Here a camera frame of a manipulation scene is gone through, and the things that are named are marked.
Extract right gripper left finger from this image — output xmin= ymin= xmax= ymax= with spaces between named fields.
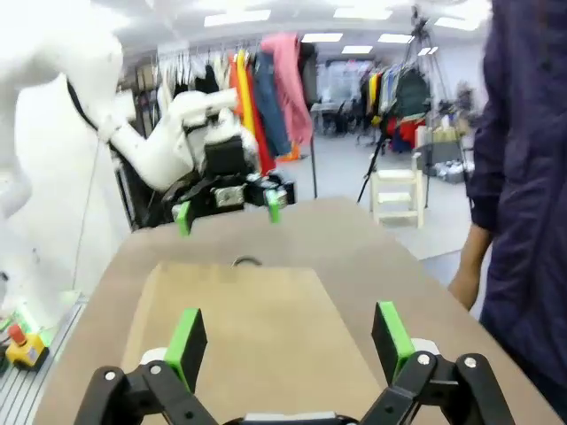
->
xmin=74 ymin=307 xmax=214 ymax=425

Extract dark green hanging garment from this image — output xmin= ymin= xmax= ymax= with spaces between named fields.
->
xmin=392 ymin=68 xmax=431 ymax=120

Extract person in purple jacket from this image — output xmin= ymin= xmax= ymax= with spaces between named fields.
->
xmin=464 ymin=0 xmax=567 ymax=408

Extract ceiling light panel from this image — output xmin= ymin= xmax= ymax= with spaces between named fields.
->
xmin=331 ymin=5 xmax=395 ymax=21
xmin=203 ymin=8 xmax=272 ymax=28
xmin=433 ymin=15 xmax=485 ymax=31

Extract pink hanging garment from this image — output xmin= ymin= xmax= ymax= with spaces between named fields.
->
xmin=260 ymin=33 xmax=316 ymax=148

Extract person's left hand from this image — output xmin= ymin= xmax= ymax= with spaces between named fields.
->
xmin=447 ymin=223 xmax=493 ymax=311

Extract orange hanging garment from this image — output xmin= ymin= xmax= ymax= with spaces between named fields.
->
xmin=228 ymin=50 xmax=278 ymax=174

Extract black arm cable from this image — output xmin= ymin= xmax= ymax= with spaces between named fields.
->
xmin=65 ymin=74 xmax=113 ymax=143

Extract aluminium profile base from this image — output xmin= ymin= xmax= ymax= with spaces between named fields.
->
xmin=0 ymin=291 xmax=88 ymax=425

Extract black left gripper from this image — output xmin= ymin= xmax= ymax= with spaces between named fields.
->
xmin=162 ymin=136 xmax=297 ymax=237

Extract brown cardboard box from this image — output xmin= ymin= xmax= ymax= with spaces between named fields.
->
xmin=120 ymin=261 xmax=391 ymax=425

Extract black clothes rack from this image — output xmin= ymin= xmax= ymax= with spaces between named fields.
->
xmin=157 ymin=37 xmax=320 ymax=200

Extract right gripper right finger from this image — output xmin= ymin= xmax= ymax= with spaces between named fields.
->
xmin=358 ymin=300 xmax=517 ymax=425

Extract black tripod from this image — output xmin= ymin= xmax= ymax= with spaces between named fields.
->
xmin=356 ymin=4 xmax=470 ymax=209

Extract white wooden step stool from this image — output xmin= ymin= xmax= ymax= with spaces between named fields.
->
xmin=369 ymin=152 xmax=429 ymax=229

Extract blue denim hanging garment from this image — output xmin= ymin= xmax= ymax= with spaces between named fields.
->
xmin=252 ymin=52 xmax=292 ymax=157

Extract yellow emergency stop button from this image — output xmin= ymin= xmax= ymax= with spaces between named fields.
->
xmin=4 ymin=322 xmax=50 ymax=368

